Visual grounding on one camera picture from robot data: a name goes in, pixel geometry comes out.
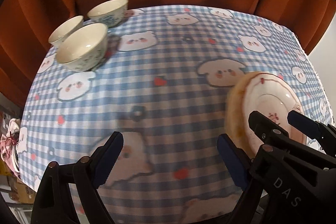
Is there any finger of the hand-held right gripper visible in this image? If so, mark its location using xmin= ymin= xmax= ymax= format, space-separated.
xmin=287 ymin=111 xmax=336 ymax=158
xmin=249 ymin=111 xmax=297 ymax=159

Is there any cream bowl green floral print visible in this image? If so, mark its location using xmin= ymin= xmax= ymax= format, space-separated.
xmin=56 ymin=22 xmax=109 ymax=72

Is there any round yellow floral plate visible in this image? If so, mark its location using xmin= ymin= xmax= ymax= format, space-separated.
xmin=225 ymin=72 xmax=253 ymax=159

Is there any cream bowl blue floral print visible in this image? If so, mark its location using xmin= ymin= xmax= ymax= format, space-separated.
xmin=87 ymin=0 xmax=129 ymax=28

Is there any pink cloth bag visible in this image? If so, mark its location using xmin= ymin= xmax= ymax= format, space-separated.
xmin=0 ymin=118 xmax=22 ymax=177

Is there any cardboard box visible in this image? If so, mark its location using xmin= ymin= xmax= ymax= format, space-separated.
xmin=7 ymin=174 xmax=37 ymax=204

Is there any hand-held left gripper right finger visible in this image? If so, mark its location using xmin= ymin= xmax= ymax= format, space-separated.
xmin=217 ymin=134 xmax=265 ymax=224

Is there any small cream bowl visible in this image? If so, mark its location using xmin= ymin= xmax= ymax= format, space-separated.
xmin=48 ymin=15 xmax=84 ymax=47

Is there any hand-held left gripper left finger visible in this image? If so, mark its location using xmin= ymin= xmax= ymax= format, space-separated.
xmin=33 ymin=132 xmax=124 ymax=224

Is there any white plate red pattern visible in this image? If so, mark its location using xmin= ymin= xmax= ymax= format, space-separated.
xmin=241 ymin=72 xmax=308 ymax=159

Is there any blue checked bear print tablecloth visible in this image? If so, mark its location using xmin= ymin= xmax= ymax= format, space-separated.
xmin=18 ymin=5 xmax=335 ymax=224

